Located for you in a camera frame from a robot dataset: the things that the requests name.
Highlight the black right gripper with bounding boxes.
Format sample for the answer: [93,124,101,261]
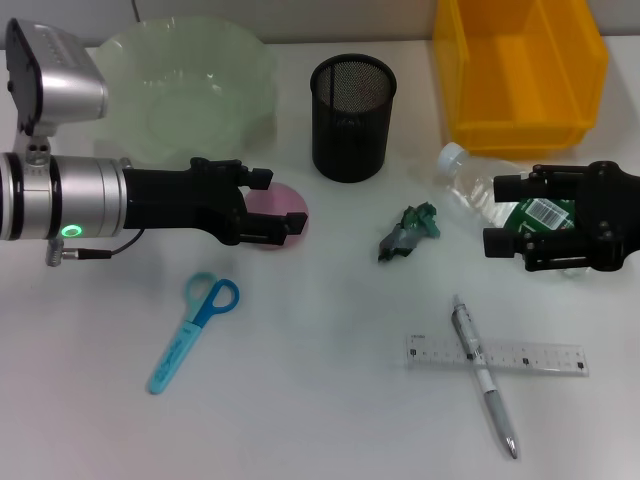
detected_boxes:
[482,160,640,274]

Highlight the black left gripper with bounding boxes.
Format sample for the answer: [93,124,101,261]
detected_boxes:
[122,157,309,247]

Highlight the pink peach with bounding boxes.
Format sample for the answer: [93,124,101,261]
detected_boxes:
[243,182,311,249]

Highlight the clear plastic bottle green label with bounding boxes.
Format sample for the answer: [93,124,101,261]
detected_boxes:
[433,141,604,280]

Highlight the green plastic wrapper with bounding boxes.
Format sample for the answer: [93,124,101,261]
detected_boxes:
[377,200,443,265]

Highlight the black mesh pen holder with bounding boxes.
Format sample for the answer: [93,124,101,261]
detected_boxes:
[309,54,398,183]

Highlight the pale green glass fruit plate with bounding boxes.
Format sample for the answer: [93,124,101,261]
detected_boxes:
[93,17,279,169]

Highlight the clear plastic ruler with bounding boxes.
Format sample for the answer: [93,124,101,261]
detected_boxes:
[406,333,591,378]

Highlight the white grey ballpoint pen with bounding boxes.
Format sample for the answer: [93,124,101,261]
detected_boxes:
[450,294,521,461]

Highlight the blue scissors with sheath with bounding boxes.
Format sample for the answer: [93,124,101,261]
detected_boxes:
[147,271,242,396]

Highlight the yellow plastic bin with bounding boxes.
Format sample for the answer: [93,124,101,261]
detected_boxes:
[432,0,611,161]

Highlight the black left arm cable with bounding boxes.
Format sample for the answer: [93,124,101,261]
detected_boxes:
[47,230,147,267]

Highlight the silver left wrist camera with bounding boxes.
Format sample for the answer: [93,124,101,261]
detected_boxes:
[5,18,110,151]

